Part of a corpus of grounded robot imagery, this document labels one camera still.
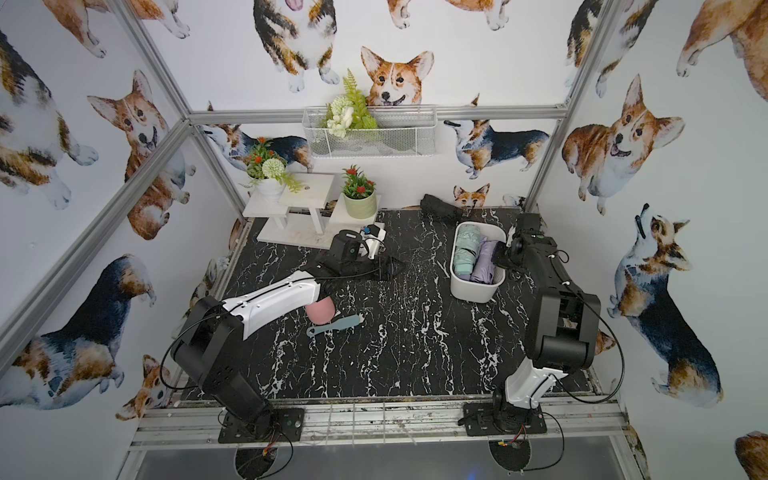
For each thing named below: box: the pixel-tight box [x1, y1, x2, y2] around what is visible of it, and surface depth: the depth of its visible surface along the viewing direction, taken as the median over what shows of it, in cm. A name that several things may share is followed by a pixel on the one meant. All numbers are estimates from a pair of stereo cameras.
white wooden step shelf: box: [242, 173, 385, 250], surface depth 101 cm
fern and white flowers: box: [320, 68, 379, 139], surface depth 82 cm
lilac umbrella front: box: [469, 236, 498, 285], surface depth 94 cm
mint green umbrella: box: [454, 224, 480, 279], surface depth 94 cm
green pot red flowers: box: [342, 164, 377, 219], surface depth 93 cm
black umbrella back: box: [419, 194, 463, 225], surface depth 120 cm
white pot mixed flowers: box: [239, 137, 304, 203], surface depth 96 cm
